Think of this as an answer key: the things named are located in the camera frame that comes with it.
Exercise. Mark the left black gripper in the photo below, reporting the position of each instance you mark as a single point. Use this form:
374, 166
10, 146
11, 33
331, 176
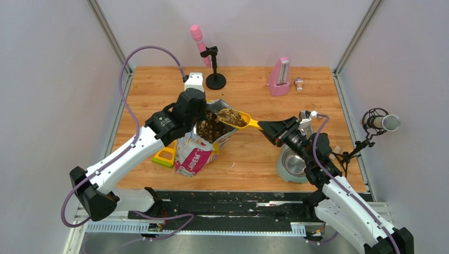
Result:
204, 111

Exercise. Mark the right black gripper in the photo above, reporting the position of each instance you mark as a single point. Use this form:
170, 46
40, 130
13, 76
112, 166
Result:
287, 126

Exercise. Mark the yellow plastic scoop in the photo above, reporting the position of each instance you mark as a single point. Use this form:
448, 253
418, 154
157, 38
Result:
237, 119

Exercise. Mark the pet food bag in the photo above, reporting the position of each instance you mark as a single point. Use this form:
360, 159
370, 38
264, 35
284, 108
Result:
204, 143

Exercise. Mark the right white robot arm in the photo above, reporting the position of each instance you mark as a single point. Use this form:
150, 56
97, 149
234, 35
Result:
335, 201

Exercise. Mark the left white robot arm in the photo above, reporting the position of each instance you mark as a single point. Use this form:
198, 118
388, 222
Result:
95, 187

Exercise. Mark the grey double pet bowl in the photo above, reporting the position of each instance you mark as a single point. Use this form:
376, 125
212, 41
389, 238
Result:
290, 164

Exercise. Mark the black microphone stand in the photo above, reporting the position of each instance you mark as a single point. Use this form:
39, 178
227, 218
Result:
214, 81

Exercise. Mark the pink metronome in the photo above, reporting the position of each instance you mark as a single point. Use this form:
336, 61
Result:
278, 81

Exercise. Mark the yellow triangular scraper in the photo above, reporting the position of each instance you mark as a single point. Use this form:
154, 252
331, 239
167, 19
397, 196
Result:
166, 156

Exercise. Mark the small figurine bottle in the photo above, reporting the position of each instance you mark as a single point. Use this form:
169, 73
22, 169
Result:
299, 84

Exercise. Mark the wooden block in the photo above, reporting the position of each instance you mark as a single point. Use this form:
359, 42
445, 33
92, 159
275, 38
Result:
337, 150

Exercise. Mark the pink microphone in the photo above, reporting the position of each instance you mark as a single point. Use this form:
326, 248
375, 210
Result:
197, 36

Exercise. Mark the silver condenser microphone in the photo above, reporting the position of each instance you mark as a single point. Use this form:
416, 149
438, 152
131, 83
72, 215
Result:
378, 121

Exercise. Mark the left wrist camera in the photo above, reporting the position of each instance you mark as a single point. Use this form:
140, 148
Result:
194, 80

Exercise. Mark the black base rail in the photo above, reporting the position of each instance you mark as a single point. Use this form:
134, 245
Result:
224, 211

